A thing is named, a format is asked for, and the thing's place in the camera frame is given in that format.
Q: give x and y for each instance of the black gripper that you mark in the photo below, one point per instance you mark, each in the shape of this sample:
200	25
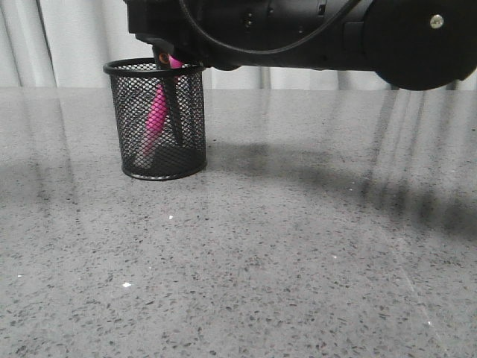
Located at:
230	34

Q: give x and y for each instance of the grey orange scissors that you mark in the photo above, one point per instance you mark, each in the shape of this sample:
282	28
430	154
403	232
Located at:
164	61

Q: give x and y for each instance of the magenta marker pen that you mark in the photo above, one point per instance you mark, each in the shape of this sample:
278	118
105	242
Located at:
154	127

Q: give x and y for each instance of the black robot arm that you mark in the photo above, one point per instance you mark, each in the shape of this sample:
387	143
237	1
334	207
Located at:
412	45

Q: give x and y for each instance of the black mesh pen cup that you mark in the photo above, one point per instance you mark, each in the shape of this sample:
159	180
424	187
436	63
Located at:
134	84

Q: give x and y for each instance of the grey curtain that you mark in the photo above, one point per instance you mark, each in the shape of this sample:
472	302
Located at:
77	34

